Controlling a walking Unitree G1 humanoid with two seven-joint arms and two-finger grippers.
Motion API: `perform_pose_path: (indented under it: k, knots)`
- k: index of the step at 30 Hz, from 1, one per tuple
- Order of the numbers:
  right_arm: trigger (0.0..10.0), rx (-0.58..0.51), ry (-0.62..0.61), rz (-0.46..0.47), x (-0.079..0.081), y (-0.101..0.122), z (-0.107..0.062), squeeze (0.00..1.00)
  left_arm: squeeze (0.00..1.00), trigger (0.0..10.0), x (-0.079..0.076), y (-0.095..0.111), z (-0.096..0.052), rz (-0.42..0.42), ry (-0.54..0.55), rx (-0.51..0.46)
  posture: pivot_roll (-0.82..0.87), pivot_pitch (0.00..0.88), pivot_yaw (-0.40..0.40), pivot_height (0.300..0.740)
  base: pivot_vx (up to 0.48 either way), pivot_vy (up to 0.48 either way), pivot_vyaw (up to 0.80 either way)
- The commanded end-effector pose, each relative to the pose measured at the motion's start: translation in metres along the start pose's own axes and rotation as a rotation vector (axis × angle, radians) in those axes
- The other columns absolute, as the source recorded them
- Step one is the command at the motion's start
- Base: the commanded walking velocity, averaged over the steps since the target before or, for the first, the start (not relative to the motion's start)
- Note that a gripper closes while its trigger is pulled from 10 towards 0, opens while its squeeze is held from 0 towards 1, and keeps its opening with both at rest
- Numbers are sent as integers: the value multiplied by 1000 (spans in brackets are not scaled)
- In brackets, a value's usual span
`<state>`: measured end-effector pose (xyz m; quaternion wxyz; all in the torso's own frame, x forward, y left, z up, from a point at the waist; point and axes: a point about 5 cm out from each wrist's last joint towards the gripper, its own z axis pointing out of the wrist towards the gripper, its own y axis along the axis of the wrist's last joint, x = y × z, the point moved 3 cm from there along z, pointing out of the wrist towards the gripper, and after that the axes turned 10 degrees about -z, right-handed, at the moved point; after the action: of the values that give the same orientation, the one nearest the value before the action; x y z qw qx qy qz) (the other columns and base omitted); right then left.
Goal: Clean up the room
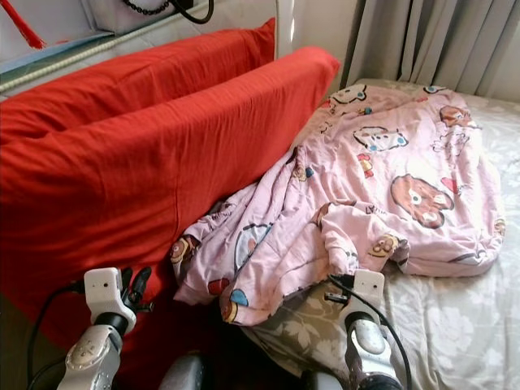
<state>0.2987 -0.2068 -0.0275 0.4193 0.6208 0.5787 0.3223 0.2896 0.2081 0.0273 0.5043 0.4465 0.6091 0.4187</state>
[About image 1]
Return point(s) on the pink cartoon bear blanket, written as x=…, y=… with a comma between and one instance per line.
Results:
x=390, y=162

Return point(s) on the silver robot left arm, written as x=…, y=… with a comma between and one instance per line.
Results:
x=89, y=366

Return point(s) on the silver robot right leg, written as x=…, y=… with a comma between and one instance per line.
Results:
x=321, y=382

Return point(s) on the red cushion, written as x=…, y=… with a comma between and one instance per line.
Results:
x=154, y=162
x=146, y=69

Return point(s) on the grey curtain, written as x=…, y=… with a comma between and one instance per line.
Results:
x=431, y=41

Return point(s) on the red tassel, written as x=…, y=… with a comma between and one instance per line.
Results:
x=26, y=31

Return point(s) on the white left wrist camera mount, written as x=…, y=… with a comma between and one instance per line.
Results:
x=102, y=289

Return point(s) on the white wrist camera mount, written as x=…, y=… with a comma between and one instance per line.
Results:
x=369, y=290
x=102, y=289

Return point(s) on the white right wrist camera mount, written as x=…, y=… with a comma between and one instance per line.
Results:
x=369, y=290

